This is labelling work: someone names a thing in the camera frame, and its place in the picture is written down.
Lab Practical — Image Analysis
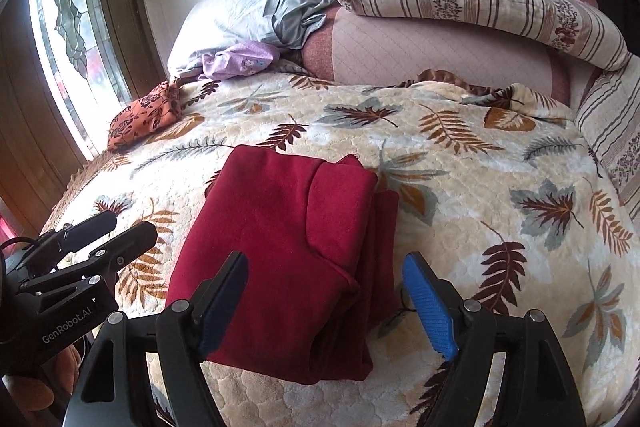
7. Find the dark red garment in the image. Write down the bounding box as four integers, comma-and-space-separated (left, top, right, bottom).
165, 145, 401, 385

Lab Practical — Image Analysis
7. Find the person's left hand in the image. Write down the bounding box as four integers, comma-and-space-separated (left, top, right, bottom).
0, 346, 82, 414

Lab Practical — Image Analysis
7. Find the patterned glass window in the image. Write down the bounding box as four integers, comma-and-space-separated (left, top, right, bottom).
27, 0, 133, 160

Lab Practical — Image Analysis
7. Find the grey satin pillow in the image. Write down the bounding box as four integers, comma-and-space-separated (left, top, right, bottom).
167, 0, 343, 80

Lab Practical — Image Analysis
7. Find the orange floral cloth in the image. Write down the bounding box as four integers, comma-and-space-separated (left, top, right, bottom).
106, 82, 182, 152

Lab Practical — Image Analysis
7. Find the striped floral pillow at right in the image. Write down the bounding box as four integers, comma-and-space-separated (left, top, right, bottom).
574, 56, 640, 208

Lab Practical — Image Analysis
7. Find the leaf print fleece blanket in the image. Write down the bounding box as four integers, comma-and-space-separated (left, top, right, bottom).
40, 69, 640, 427

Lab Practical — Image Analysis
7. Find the pink quilted bed sheet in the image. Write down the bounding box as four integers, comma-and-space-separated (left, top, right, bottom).
302, 6, 573, 105

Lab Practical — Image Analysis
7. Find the purple printed cloth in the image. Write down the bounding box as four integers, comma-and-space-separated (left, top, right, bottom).
200, 41, 280, 82

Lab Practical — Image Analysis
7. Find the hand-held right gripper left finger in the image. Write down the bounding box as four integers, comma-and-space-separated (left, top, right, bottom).
62, 251, 250, 427

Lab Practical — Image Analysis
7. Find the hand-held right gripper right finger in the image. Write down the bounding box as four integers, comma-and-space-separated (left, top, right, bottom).
402, 252, 588, 427

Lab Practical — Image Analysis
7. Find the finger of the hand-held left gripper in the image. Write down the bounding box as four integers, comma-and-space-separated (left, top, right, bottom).
20, 221, 159, 294
29, 210, 118, 266

